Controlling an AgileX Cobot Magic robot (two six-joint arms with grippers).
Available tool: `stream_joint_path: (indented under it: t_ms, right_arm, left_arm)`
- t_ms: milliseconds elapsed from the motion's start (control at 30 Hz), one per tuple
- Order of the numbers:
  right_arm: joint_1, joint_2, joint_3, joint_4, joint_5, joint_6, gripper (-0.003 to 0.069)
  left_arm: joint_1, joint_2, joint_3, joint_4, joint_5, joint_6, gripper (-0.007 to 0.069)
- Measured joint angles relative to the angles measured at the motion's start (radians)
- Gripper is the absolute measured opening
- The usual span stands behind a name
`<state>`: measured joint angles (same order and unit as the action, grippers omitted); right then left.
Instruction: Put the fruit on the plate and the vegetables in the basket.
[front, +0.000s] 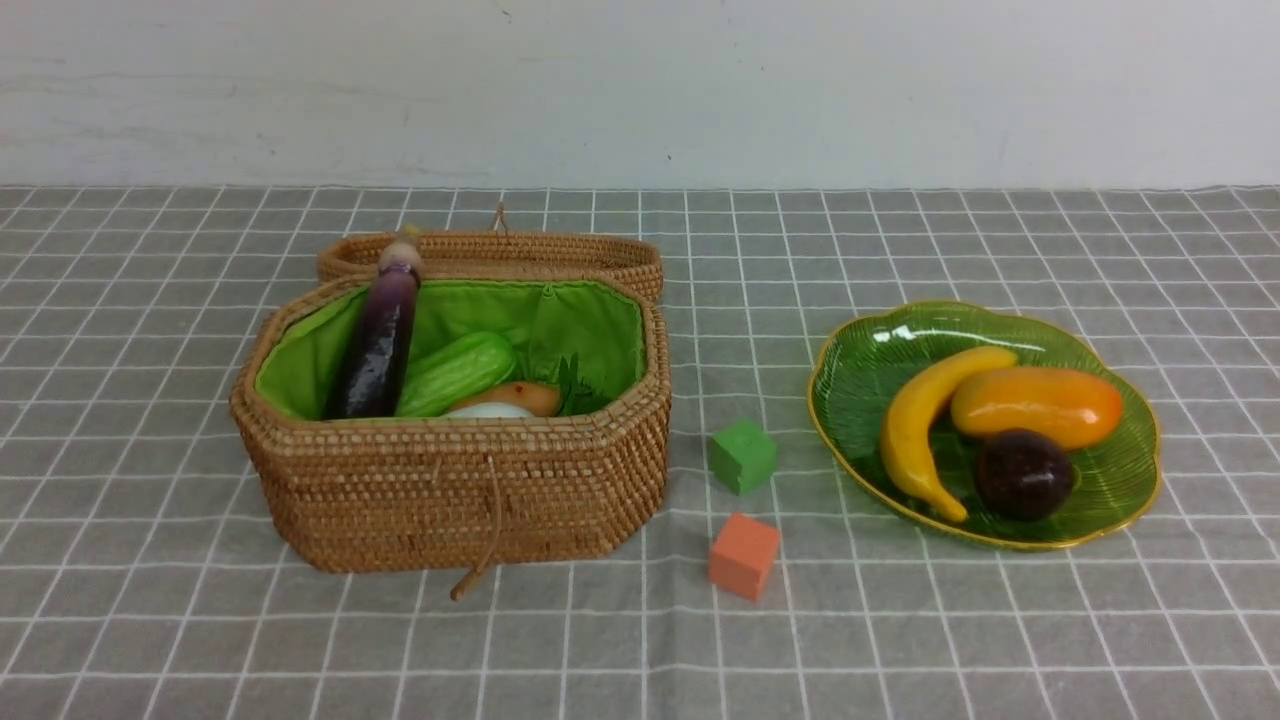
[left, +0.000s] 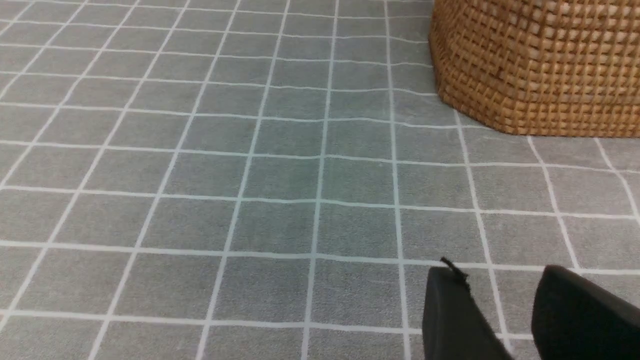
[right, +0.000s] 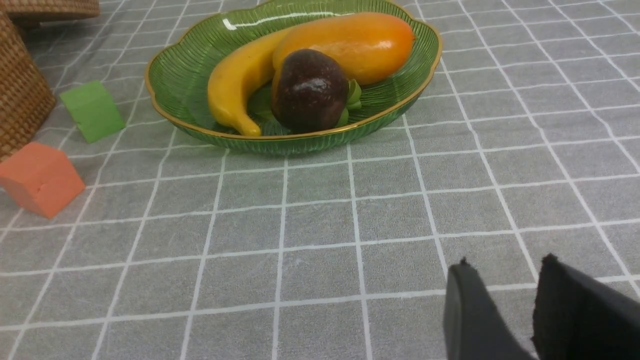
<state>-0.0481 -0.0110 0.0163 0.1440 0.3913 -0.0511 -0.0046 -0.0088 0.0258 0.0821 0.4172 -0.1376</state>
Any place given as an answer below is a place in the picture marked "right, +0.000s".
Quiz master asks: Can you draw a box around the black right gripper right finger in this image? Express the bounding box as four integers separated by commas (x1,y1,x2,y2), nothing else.
532,254,640,360

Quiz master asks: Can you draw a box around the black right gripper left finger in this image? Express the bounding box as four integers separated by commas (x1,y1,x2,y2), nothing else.
443,258,534,360

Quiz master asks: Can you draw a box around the dark purple mangosteen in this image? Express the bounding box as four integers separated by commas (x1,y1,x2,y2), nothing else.
270,48,350,134

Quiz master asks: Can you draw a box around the orange yellow mango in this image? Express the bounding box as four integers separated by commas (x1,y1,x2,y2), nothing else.
272,12,415,85

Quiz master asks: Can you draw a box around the yellow banana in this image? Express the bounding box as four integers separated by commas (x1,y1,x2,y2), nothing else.
206,28,291,137

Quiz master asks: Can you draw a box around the green glass plate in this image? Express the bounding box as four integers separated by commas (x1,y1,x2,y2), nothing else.
145,0,443,156

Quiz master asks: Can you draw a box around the green foam block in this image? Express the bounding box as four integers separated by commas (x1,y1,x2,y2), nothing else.
59,80,126,144

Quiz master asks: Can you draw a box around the orange foam block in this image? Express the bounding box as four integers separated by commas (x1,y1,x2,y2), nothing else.
0,141,86,219

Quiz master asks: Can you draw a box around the woven wicker basket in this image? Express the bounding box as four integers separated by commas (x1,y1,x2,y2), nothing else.
0,13,57,161

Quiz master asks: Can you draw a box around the woven wicker basket lid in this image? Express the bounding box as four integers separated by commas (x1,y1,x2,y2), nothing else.
0,0,101,29

